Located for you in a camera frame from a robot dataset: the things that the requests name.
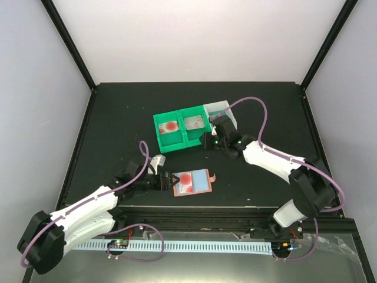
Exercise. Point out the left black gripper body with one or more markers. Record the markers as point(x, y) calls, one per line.
point(158, 185)

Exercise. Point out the red white credit card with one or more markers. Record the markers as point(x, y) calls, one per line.
point(168, 127)

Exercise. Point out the black frame post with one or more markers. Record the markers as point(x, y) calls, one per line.
point(329, 40)
point(61, 28)

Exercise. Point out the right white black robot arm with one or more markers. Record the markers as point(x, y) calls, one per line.
point(312, 187)

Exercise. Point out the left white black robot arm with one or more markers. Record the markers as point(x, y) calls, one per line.
point(50, 236)

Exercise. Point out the left black frame post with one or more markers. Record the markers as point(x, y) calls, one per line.
point(61, 28)

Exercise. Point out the electronics board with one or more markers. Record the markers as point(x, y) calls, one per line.
point(284, 246)
point(117, 244)

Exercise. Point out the green bin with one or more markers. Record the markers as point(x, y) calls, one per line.
point(193, 136)
point(172, 141)

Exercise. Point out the right black frame post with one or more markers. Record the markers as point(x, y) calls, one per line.
point(329, 40)

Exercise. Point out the red circle credit card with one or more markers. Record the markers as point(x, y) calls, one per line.
point(185, 184)

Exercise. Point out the left electronics board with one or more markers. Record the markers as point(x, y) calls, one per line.
point(117, 244)

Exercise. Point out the middle green bin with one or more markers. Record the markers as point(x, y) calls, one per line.
point(193, 136)

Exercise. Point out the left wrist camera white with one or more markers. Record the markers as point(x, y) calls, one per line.
point(156, 162)

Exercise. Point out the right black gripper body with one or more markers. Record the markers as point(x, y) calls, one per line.
point(221, 145)

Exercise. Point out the white slotted cable duct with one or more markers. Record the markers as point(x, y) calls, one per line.
point(259, 248)

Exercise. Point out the left green bin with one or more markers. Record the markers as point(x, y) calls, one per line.
point(172, 141)

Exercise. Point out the right electronics board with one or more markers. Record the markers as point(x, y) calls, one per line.
point(284, 246)

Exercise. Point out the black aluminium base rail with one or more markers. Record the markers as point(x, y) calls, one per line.
point(217, 219)

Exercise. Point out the white bin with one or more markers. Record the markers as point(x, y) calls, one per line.
point(219, 107)

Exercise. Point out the pink leather card holder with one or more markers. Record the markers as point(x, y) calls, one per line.
point(202, 182)

